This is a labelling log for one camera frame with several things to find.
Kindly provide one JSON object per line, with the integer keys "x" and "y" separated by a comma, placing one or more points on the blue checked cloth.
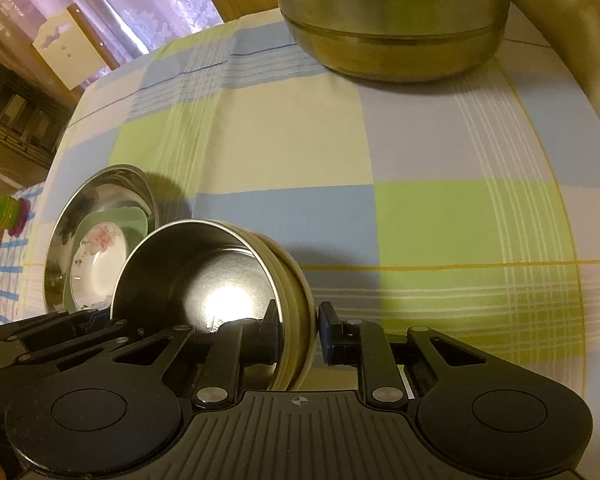
{"x": 15, "y": 260}

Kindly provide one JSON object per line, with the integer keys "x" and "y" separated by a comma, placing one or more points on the green square plate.
{"x": 135, "y": 222}

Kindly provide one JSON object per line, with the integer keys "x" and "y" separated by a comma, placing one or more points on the small stainless steel bowl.
{"x": 195, "y": 280}

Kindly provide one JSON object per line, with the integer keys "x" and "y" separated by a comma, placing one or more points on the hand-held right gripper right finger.
{"x": 325, "y": 336}

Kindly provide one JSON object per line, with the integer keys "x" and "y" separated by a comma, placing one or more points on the large stainless steel plate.
{"x": 65, "y": 230}

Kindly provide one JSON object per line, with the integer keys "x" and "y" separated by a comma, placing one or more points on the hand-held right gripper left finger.
{"x": 272, "y": 340}

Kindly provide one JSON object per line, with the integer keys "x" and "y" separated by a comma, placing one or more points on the black storage rack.
{"x": 15, "y": 115}

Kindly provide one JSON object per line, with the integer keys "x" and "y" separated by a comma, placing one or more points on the stacked colourful plastic cups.
{"x": 7, "y": 212}

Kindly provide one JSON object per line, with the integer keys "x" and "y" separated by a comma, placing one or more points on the checkered pastel tablecloth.
{"x": 430, "y": 160}

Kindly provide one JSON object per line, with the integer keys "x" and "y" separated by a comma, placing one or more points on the stainless steel steamer pot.
{"x": 395, "y": 25}

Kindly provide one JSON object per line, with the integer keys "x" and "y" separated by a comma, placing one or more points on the small floral plate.
{"x": 97, "y": 270}

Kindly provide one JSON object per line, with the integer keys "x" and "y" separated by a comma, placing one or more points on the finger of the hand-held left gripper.
{"x": 99, "y": 321}
{"x": 105, "y": 345}

